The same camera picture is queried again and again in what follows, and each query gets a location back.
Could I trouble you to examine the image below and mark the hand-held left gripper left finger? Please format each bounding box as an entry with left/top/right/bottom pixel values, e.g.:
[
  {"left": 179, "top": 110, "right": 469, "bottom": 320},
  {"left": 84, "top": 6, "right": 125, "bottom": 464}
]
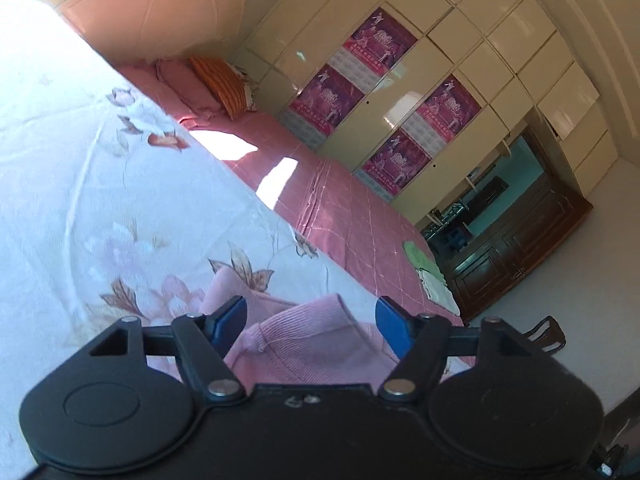
[{"left": 89, "top": 296, "right": 248, "bottom": 404}]

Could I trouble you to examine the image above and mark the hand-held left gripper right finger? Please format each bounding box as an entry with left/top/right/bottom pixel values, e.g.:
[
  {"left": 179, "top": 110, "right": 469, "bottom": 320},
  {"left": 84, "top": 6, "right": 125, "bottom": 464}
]
[{"left": 375, "top": 296, "right": 533, "bottom": 404}]

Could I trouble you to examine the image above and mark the pink sweater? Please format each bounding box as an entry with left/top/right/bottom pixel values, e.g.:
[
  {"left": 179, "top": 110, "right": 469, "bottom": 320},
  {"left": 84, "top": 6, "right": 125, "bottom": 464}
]
[{"left": 200, "top": 266, "right": 403, "bottom": 397}]

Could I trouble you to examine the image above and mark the white folded cloth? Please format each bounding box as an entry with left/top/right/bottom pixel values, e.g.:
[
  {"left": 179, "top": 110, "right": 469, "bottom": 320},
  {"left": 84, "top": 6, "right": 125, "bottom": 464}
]
[{"left": 417, "top": 269, "right": 461, "bottom": 313}]

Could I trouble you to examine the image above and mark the green cloth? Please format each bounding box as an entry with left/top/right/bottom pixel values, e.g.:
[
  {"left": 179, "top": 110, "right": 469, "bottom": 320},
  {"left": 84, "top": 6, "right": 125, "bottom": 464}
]
[{"left": 402, "top": 241, "right": 445, "bottom": 281}]

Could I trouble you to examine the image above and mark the dark wooden cabinet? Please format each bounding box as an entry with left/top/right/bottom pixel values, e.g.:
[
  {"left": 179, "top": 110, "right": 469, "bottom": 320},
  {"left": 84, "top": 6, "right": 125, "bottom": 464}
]
[{"left": 420, "top": 115, "right": 593, "bottom": 323}]

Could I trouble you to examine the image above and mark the dark wooden chair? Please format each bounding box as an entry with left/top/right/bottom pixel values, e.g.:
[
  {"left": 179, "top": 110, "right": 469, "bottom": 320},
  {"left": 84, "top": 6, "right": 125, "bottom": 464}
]
[{"left": 522, "top": 315, "right": 567, "bottom": 357}]

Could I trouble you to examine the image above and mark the pink quilted bedspread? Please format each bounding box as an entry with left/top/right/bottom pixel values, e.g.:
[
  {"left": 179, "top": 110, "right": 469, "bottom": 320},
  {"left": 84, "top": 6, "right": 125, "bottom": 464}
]
[{"left": 112, "top": 57, "right": 478, "bottom": 368}]

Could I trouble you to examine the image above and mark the white floral bed sheet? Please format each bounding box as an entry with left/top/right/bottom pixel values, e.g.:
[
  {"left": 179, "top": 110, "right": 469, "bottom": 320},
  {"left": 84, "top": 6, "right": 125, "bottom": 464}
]
[{"left": 0, "top": 0, "right": 481, "bottom": 480}]

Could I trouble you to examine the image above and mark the orange striped pillow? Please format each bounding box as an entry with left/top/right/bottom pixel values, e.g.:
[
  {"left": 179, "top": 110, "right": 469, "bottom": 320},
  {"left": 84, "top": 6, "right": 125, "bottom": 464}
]
[{"left": 189, "top": 56, "right": 253, "bottom": 121}]

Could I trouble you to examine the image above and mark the pink pillow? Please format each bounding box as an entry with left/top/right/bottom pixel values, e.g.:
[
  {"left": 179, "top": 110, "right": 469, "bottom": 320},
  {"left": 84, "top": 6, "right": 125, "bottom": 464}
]
[{"left": 156, "top": 57, "right": 223, "bottom": 116}]

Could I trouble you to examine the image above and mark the cream wardrobe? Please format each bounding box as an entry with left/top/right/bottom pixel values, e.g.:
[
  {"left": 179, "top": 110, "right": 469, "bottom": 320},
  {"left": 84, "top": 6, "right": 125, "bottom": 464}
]
[{"left": 230, "top": 0, "right": 621, "bottom": 226}]

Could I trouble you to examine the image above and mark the cream curved headboard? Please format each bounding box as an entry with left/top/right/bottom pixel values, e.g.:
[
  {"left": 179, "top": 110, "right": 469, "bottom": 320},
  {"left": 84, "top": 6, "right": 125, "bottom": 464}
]
[{"left": 55, "top": 0, "right": 248, "bottom": 63}]

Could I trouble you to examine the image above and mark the purple wall poster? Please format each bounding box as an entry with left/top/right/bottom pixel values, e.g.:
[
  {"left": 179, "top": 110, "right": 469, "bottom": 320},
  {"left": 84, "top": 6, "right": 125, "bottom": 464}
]
[
  {"left": 353, "top": 129, "right": 433, "bottom": 200},
  {"left": 280, "top": 64, "right": 365, "bottom": 137},
  {"left": 404, "top": 75, "right": 482, "bottom": 161},
  {"left": 334, "top": 7, "right": 418, "bottom": 92}
]

